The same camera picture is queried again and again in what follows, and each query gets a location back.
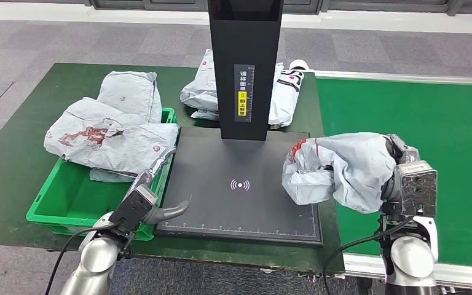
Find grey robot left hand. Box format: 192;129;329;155
132;146;192;226

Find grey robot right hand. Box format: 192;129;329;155
380;133;420;201

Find smooth white parcel red logo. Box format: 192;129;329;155
281;132;398;215

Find white parcel red print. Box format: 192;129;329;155
44;96;180;176

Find plain grey-white poly mailer parcel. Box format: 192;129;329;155
89;71;163;183

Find green conveyor belt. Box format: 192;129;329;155
315;77;472;270

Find black scanner machine platform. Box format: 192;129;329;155
154;126;325;248

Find flat pale grey parcel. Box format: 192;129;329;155
190;108;221;121

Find white parcel bold black letters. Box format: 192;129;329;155
267;63;305;129

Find black scanner machine column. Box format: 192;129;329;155
208;0;285;142

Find green plastic crate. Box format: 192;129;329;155
26;107;178;242

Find white cylindrical roll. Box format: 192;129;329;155
289;59;310;73

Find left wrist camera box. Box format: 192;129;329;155
109;185;159;235

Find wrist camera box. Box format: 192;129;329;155
109;185;159;235
393;160;439;219

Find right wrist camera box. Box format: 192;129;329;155
393;160;439;219

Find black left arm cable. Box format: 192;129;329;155
44;221;124;295

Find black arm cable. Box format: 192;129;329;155
44;221;124;295
322;216;414;295

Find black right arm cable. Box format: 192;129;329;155
322;216;414;295

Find aluminium conveyor frame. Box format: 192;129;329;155
313;69;472;293

